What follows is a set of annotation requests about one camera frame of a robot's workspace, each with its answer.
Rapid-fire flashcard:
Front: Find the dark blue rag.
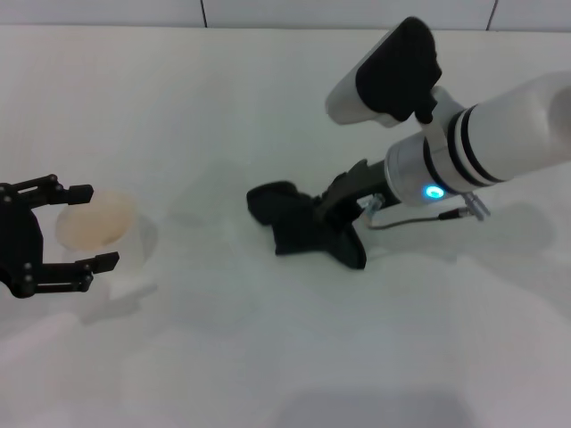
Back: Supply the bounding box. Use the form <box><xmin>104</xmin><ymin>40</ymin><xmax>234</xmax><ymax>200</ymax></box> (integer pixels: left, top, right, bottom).
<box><xmin>245</xmin><ymin>178</ymin><xmax>368</xmax><ymax>272</ymax></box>

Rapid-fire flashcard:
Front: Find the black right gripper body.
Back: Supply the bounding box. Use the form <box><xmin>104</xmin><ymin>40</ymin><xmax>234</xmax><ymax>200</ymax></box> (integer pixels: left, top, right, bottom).
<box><xmin>324</xmin><ymin>159</ymin><xmax>396</xmax><ymax>226</ymax></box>

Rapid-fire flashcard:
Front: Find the thin grey cable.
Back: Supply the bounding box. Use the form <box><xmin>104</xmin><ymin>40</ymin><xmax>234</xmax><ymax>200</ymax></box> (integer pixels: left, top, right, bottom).
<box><xmin>367</xmin><ymin>206</ymin><xmax>475</xmax><ymax>231</ymax></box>

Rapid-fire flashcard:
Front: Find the silver cable plug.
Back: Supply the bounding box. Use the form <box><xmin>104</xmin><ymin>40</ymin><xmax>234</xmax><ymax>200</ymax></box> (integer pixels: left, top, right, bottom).
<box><xmin>358</xmin><ymin>193</ymin><xmax>385</xmax><ymax>225</ymax></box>

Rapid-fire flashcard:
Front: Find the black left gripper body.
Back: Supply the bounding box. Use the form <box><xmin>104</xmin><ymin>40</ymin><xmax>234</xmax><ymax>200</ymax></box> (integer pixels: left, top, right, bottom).
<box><xmin>0</xmin><ymin>182</ymin><xmax>46</xmax><ymax>300</ymax></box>

